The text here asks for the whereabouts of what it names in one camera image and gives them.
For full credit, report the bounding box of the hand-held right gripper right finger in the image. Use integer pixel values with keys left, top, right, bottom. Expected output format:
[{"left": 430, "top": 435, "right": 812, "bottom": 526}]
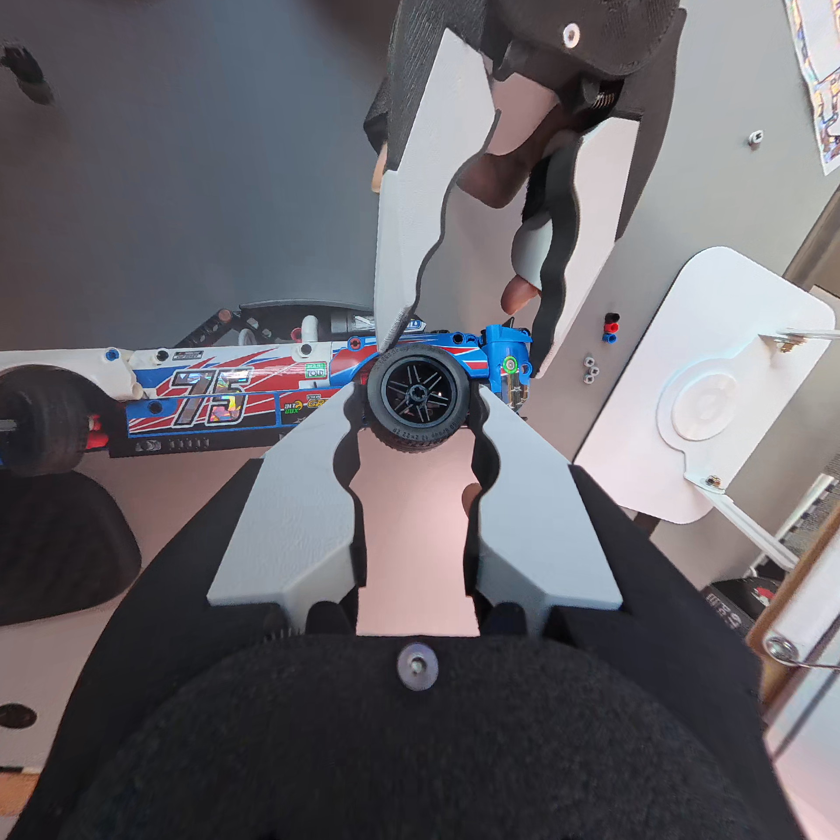
[{"left": 462, "top": 384, "right": 624, "bottom": 613}]

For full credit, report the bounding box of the shiny sticker sheet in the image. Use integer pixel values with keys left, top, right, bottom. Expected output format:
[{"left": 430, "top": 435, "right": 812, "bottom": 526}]
[{"left": 783, "top": 0, "right": 840, "bottom": 177}]

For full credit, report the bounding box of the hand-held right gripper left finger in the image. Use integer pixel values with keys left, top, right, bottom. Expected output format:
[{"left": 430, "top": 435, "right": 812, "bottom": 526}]
[{"left": 206, "top": 381, "right": 367, "bottom": 606}]

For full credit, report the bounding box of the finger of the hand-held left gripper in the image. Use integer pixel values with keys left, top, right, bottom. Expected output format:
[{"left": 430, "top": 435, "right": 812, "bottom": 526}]
[
  {"left": 487, "top": 71, "right": 642, "bottom": 380},
  {"left": 373, "top": 28, "right": 504, "bottom": 360}
]

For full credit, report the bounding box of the brick-built toy race car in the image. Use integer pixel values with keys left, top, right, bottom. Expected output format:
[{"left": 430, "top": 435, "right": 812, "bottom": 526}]
[{"left": 0, "top": 298, "right": 536, "bottom": 478}]

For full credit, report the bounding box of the black toy car wheel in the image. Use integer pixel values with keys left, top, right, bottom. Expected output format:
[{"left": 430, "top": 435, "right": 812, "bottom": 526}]
[
  {"left": 0, "top": 366, "right": 94, "bottom": 478},
  {"left": 365, "top": 344, "right": 473, "bottom": 454}
]

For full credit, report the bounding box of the grey desk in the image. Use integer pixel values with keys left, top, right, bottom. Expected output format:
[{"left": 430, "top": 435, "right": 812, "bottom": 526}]
[{"left": 0, "top": 0, "right": 840, "bottom": 775}]

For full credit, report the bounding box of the white panel on wooden board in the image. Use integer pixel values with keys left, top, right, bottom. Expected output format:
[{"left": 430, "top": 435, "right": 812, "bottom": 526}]
[{"left": 747, "top": 518, "right": 840, "bottom": 729}]

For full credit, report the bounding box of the person's left hand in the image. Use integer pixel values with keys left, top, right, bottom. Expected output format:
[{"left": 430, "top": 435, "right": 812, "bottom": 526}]
[{"left": 371, "top": 105, "right": 567, "bottom": 317}]

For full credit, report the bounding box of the black toy packaging box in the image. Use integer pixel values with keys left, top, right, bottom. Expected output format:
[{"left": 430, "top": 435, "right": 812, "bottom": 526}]
[{"left": 703, "top": 576, "right": 783, "bottom": 639}]

